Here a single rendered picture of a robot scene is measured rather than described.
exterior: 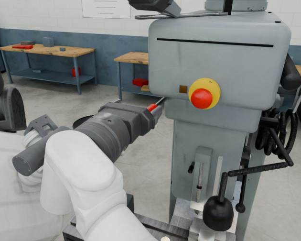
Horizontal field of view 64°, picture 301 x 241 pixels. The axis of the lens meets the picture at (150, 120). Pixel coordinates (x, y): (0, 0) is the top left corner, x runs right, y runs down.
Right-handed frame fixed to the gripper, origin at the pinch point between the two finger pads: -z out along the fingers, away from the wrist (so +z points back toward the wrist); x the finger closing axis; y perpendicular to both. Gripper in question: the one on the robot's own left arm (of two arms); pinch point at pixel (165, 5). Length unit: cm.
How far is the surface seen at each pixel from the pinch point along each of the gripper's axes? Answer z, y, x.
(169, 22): 0.8, -3.5, 4.6
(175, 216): -77, -75, -24
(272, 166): -28.9, -21.2, 22.9
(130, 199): -44, -66, -28
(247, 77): -10.4, -7.3, 18.2
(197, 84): -5.7, -12.1, 12.0
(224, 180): -20.1, -28.3, 18.7
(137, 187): -159, -129, -136
